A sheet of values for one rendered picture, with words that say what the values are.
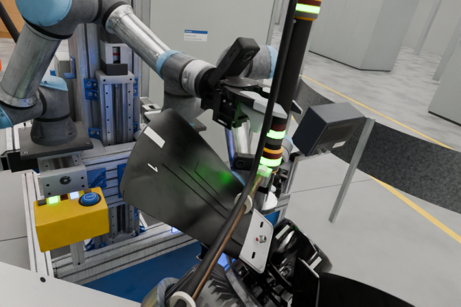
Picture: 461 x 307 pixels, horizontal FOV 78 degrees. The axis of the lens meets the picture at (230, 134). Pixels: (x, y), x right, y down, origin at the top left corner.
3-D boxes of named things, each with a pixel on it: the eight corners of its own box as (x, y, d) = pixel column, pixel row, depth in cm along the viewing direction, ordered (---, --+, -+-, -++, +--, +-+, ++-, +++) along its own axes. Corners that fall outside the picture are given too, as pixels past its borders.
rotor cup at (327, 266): (299, 332, 51) (348, 278, 53) (273, 320, 42) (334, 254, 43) (252, 269, 62) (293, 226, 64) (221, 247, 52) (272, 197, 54)
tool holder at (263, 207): (268, 227, 50) (280, 181, 46) (231, 212, 52) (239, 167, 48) (279, 199, 58) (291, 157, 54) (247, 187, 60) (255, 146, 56)
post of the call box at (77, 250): (73, 267, 81) (68, 235, 76) (71, 259, 83) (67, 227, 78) (85, 263, 83) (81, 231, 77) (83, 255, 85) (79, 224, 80)
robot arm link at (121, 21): (92, 3, 87) (208, 114, 88) (61, 2, 78) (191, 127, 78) (106, -32, 82) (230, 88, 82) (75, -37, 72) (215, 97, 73)
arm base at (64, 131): (29, 130, 110) (25, 106, 105) (73, 125, 118) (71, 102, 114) (32, 149, 99) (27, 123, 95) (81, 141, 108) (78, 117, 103)
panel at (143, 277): (90, 391, 114) (75, 281, 86) (90, 389, 115) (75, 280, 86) (252, 299, 159) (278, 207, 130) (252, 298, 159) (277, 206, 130)
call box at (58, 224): (41, 258, 70) (34, 225, 66) (38, 230, 78) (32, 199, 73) (110, 236, 79) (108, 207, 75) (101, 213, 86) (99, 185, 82)
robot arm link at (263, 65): (182, 77, 138) (247, 38, 91) (210, 76, 145) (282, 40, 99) (186, 101, 138) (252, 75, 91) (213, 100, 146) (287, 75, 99)
